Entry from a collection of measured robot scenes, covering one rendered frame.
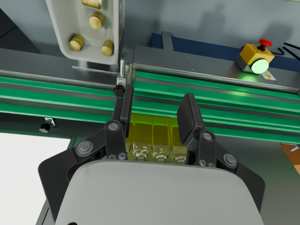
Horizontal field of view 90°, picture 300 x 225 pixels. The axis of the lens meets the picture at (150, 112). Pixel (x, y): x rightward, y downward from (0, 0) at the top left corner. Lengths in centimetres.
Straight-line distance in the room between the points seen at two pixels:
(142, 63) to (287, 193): 73
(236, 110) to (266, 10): 43
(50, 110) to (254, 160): 84
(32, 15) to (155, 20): 51
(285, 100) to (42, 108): 81
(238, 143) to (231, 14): 56
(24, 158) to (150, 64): 50
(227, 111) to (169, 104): 21
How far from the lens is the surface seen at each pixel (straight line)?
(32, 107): 64
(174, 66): 50
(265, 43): 62
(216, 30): 79
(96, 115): 56
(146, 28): 74
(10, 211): 60
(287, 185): 87
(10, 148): 69
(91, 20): 52
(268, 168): 85
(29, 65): 67
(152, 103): 48
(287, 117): 75
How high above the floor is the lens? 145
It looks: 41 degrees down
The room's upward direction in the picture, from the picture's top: 179 degrees counter-clockwise
